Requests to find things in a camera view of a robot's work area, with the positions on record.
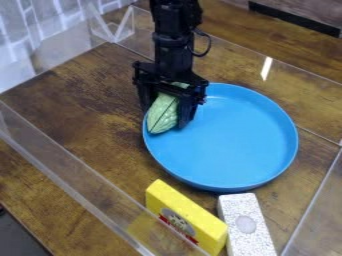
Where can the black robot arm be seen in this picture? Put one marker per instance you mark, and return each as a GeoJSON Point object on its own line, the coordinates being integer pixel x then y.
{"type": "Point", "coordinates": [177, 18]}

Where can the yellow sponge block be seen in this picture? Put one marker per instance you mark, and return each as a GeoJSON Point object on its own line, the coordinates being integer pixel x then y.
{"type": "Point", "coordinates": [189, 218]}

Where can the green bitter gourd toy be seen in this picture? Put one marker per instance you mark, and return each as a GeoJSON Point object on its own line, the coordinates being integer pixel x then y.
{"type": "Point", "coordinates": [162, 115]}

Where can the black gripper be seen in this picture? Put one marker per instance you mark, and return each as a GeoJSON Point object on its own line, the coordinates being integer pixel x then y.
{"type": "Point", "coordinates": [186, 85]}

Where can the blue round tray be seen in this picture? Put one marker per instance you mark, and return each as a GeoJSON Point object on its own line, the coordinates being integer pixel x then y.
{"type": "Point", "coordinates": [237, 146]}

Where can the white speckled block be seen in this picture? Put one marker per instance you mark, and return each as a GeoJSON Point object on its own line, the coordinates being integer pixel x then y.
{"type": "Point", "coordinates": [249, 237]}

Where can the white curtain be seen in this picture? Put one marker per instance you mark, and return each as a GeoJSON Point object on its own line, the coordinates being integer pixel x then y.
{"type": "Point", "coordinates": [46, 32]}

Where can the clear acrylic enclosure wall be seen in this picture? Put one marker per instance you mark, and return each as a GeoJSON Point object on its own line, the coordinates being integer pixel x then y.
{"type": "Point", "coordinates": [75, 166]}

